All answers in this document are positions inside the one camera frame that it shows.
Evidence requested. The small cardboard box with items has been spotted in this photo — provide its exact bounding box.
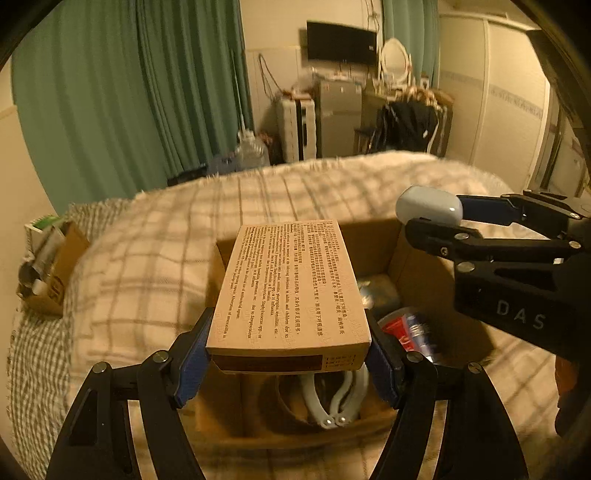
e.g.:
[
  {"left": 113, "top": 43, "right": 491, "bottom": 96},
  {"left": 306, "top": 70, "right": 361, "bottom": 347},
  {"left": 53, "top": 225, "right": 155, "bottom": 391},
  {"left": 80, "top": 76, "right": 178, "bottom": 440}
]
[{"left": 16, "top": 215, "right": 90, "bottom": 316}]

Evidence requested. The black jacket on chair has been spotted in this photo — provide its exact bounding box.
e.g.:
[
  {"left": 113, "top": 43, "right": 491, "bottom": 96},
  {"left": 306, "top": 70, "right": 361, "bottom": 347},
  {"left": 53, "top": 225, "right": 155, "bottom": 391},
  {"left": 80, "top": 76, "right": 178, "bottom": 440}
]
[{"left": 369, "top": 100, "right": 439, "bottom": 153}]

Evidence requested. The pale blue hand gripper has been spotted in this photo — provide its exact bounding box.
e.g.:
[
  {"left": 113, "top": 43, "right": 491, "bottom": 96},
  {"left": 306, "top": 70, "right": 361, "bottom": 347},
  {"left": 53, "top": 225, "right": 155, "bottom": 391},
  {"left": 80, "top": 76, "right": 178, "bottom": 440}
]
[{"left": 298, "top": 364, "right": 370, "bottom": 430}]

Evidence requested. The plaid beige blanket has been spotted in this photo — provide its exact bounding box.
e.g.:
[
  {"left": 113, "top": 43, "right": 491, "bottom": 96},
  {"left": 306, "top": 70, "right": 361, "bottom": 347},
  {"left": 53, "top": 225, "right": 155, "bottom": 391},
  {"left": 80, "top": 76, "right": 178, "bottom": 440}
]
[{"left": 64, "top": 152, "right": 559, "bottom": 479}]

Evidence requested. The green curtain left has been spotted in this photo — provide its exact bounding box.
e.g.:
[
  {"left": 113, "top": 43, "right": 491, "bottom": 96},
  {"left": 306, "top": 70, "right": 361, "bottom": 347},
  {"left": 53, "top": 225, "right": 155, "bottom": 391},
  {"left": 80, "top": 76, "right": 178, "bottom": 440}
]
[{"left": 11, "top": 1, "right": 252, "bottom": 212}]

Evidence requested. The green curtain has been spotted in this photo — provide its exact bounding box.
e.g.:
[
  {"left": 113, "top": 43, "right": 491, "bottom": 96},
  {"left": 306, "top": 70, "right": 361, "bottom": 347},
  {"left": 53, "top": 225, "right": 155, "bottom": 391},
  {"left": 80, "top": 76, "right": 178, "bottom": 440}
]
[
  {"left": 382, "top": 0, "right": 440, "bottom": 86},
  {"left": 11, "top": 1, "right": 252, "bottom": 212}
]

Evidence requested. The open cardboard box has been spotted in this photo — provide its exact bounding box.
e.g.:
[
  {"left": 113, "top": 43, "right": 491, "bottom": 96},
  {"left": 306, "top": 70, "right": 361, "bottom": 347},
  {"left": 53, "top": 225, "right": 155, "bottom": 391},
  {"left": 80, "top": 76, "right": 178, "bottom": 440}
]
[{"left": 179, "top": 217, "right": 500, "bottom": 451}]

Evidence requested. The checked grey bed sheet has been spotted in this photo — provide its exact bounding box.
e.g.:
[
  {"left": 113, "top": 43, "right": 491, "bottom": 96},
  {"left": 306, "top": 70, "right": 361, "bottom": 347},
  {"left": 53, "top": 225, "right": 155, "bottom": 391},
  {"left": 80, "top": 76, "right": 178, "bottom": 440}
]
[{"left": 7, "top": 199, "right": 137, "bottom": 479}]

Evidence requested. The black wall television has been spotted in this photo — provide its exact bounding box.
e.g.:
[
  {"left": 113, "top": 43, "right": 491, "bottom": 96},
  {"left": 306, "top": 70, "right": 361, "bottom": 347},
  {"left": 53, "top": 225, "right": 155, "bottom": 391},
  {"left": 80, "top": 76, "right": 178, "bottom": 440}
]
[{"left": 307, "top": 21, "right": 378, "bottom": 66}]

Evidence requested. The large water bottle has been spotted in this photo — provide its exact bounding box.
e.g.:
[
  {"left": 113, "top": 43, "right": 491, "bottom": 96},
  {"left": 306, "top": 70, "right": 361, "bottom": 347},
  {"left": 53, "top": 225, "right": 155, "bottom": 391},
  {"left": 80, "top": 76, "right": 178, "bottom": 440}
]
[{"left": 235, "top": 129, "right": 270, "bottom": 171}]

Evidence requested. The beige printed carton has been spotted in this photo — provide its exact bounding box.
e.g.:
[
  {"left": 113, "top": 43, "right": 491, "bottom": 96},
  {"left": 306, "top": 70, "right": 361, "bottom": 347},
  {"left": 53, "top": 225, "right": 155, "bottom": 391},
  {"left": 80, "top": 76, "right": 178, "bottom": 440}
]
[{"left": 206, "top": 220, "right": 372, "bottom": 375}]

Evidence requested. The operator right hand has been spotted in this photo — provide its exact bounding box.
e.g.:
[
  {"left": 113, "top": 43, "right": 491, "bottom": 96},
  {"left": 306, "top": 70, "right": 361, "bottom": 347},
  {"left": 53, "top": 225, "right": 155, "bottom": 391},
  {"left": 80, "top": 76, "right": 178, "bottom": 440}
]
[{"left": 555, "top": 356, "right": 581, "bottom": 437}]

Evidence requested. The white oval mirror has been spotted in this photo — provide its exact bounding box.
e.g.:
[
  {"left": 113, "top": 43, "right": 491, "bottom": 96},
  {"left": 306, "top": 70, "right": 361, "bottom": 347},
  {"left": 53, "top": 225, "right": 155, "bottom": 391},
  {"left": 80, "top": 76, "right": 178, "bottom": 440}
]
[{"left": 379, "top": 38, "right": 412, "bottom": 88}]

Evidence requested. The green curtain right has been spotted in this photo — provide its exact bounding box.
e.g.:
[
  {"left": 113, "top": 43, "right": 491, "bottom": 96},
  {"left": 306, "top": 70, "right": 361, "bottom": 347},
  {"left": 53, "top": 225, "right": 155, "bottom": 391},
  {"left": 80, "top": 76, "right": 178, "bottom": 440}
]
[{"left": 382, "top": 0, "right": 440, "bottom": 86}]

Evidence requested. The grey mini fridge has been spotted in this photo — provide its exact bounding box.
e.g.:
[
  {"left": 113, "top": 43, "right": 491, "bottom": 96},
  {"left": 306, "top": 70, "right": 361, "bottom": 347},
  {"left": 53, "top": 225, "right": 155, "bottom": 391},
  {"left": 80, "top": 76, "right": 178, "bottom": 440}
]
[{"left": 315, "top": 79, "right": 362, "bottom": 158}]

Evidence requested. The clear plastic round container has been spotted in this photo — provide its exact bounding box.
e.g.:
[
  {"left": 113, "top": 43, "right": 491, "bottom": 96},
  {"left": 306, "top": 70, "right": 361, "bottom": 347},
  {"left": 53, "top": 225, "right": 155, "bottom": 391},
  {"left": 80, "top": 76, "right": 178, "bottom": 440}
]
[{"left": 356, "top": 274, "right": 402, "bottom": 321}]

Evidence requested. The pale blue earbud case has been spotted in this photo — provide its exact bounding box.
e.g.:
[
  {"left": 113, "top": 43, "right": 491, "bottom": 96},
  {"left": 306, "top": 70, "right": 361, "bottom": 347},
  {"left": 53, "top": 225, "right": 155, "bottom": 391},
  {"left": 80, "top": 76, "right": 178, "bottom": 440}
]
[{"left": 396, "top": 185, "right": 463, "bottom": 226}]

